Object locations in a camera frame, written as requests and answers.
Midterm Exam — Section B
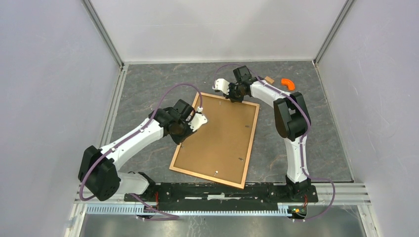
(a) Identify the wooden picture frame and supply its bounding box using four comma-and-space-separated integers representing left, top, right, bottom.
169, 93, 259, 189

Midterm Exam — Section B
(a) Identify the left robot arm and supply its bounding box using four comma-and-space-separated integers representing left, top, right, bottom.
78, 99, 208, 201

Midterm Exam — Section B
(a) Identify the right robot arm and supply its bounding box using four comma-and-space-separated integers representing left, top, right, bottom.
214, 66, 311, 201

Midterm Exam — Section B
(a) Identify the small wooden block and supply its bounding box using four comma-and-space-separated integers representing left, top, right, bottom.
264, 76, 275, 85

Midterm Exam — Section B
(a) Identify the orange curved plastic piece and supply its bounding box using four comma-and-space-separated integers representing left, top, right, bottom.
281, 78, 295, 91

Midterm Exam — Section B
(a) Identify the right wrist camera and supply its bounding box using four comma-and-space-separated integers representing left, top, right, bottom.
212, 79, 230, 95

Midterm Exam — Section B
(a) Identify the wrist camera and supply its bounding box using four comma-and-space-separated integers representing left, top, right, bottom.
212, 79, 230, 95
188, 107, 208, 132

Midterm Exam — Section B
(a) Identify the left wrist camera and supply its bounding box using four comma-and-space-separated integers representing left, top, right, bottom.
188, 107, 208, 132

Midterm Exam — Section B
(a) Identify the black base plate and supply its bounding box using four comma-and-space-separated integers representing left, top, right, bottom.
139, 182, 319, 211

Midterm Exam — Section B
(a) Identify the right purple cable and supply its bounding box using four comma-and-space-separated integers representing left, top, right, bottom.
213, 64, 336, 223

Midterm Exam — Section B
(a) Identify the purple cable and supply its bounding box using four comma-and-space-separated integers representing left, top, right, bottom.
213, 64, 336, 223
80, 82, 204, 222

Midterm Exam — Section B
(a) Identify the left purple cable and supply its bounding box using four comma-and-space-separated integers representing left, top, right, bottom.
80, 82, 204, 222

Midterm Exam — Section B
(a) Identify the aluminium rail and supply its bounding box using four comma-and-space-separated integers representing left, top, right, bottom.
77, 183, 372, 217

